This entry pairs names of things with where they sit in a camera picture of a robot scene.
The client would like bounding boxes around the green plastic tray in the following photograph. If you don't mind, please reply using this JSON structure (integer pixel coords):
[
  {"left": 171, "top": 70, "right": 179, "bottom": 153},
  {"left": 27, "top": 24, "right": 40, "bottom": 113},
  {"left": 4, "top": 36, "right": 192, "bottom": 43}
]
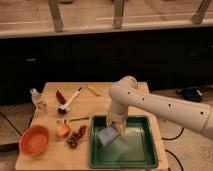
[{"left": 89, "top": 115, "right": 159, "bottom": 169}]

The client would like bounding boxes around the dark red sausage toy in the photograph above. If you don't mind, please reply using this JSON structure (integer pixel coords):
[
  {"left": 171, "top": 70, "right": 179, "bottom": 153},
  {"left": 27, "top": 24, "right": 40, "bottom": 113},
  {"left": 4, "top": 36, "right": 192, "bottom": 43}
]
[{"left": 56, "top": 90, "right": 66, "bottom": 104}]

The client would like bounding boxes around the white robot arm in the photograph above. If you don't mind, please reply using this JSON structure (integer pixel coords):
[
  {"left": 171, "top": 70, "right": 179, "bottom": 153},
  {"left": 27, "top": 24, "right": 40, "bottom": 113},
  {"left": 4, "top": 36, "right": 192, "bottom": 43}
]
[{"left": 107, "top": 76, "right": 213, "bottom": 140}]

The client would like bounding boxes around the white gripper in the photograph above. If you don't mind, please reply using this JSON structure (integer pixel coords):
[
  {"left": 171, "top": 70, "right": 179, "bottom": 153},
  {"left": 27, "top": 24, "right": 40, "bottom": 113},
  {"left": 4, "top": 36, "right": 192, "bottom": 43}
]
[{"left": 106, "top": 111, "right": 127, "bottom": 134}]

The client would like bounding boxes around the brown grape bunch toy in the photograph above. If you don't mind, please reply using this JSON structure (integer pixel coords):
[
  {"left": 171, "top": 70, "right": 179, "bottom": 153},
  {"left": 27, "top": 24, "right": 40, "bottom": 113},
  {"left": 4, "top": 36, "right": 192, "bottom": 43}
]
[{"left": 66, "top": 125, "right": 86, "bottom": 149}]

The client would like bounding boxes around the blue black device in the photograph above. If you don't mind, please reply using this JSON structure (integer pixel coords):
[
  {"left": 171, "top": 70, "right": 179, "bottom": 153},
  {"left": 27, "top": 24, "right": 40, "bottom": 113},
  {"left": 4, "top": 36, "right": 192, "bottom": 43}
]
[{"left": 176, "top": 87, "right": 203, "bottom": 102}]

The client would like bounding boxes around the clear plastic bottle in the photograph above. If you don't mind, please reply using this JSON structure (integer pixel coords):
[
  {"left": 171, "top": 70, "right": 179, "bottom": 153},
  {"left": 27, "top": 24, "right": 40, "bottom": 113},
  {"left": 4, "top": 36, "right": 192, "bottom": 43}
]
[{"left": 30, "top": 88, "right": 47, "bottom": 113}]

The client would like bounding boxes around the orange bowl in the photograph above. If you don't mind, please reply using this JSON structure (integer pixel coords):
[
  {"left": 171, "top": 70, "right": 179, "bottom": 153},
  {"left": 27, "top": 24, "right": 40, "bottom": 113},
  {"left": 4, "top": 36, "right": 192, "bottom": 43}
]
[{"left": 19, "top": 125, "right": 50, "bottom": 157}]

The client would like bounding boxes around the black floor cable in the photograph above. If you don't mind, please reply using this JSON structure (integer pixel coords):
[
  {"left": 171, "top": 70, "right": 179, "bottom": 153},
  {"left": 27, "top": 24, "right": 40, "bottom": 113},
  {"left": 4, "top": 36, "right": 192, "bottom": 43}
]
[{"left": 161, "top": 126, "right": 185, "bottom": 141}]

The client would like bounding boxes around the yellow banana toy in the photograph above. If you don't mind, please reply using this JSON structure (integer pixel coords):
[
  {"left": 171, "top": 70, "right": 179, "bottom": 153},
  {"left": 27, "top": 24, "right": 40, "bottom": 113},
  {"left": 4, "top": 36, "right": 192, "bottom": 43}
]
[{"left": 86, "top": 85, "right": 102, "bottom": 96}]

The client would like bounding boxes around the metal spoon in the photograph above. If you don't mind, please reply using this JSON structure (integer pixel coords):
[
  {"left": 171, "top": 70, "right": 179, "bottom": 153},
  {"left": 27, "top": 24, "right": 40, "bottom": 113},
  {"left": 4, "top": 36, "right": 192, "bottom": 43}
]
[{"left": 56, "top": 116, "right": 89, "bottom": 124}]

